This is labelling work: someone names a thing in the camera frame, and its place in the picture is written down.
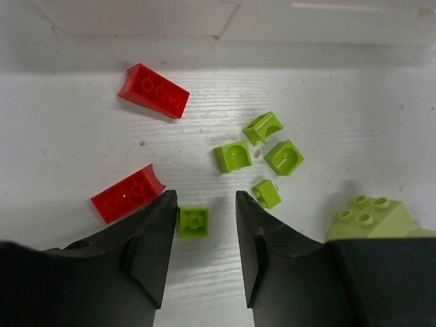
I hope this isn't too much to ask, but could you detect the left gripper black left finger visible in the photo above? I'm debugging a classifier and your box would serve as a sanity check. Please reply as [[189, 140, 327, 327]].
[[1, 190, 178, 326]]

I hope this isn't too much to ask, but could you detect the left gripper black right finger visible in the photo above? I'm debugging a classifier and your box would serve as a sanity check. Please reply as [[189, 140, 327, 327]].
[[236, 191, 435, 326]]

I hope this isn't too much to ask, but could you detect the green square lego plate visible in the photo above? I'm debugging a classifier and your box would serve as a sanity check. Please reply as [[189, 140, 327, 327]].
[[178, 207, 209, 238]]

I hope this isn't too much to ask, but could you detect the pale green curved duplo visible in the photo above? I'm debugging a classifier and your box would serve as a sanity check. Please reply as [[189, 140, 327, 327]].
[[326, 196, 435, 241]]

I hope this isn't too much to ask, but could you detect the red long lego brick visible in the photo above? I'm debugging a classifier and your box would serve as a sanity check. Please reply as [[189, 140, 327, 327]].
[[91, 164, 166, 224]]

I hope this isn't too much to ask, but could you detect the green tiny lego piece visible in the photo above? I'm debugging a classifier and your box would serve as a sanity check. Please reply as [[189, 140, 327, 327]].
[[252, 179, 281, 209]]

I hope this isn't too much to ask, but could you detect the green scooped lego cube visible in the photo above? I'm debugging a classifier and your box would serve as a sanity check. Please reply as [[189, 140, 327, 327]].
[[264, 140, 304, 176]]

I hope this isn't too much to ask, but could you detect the green hollow lego cube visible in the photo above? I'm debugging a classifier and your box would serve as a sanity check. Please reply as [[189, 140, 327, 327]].
[[214, 140, 252, 173]]

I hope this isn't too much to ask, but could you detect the green arch lego piece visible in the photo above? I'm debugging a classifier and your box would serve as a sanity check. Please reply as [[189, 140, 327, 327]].
[[243, 111, 283, 146]]

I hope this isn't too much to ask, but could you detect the red curved lego brick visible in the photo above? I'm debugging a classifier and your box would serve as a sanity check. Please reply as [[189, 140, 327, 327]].
[[117, 63, 190, 119]]

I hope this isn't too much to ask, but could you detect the white three-compartment tray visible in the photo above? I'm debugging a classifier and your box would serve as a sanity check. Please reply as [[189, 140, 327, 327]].
[[38, 1, 435, 45]]

